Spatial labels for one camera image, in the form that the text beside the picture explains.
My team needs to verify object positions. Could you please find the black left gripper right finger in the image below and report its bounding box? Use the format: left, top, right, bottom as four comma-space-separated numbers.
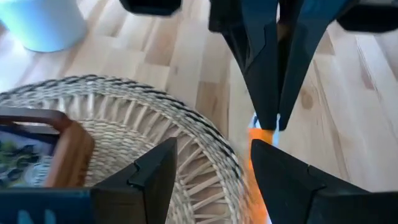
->
251, 139, 398, 224

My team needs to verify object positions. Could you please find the white orange Tazo tea packet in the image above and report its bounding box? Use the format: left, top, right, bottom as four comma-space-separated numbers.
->
242, 114, 280, 224

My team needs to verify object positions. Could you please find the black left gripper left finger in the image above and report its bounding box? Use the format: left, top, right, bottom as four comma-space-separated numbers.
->
0, 138, 178, 224

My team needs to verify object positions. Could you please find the snake plant in white pot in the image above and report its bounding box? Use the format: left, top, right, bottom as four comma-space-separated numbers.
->
0, 0, 88, 53

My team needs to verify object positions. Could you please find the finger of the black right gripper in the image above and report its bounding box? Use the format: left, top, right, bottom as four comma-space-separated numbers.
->
279, 0, 354, 131
208, 0, 279, 131

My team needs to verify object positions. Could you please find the round woven placemat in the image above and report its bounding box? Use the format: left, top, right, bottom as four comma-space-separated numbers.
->
0, 74, 249, 224

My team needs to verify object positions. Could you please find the wooden compartment tea tray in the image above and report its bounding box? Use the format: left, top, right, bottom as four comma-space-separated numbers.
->
0, 106, 96, 189

